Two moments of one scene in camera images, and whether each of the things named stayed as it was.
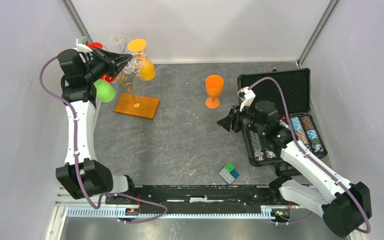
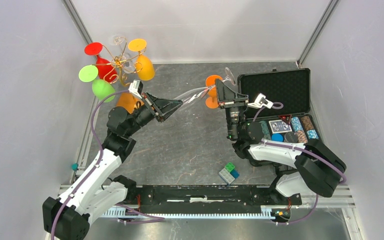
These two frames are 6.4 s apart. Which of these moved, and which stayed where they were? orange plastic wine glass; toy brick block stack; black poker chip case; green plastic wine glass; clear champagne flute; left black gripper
Moved: clear champagne flute; left black gripper
Stayed: toy brick block stack; black poker chip case; green plastic wine glass; orange plastic wine glass
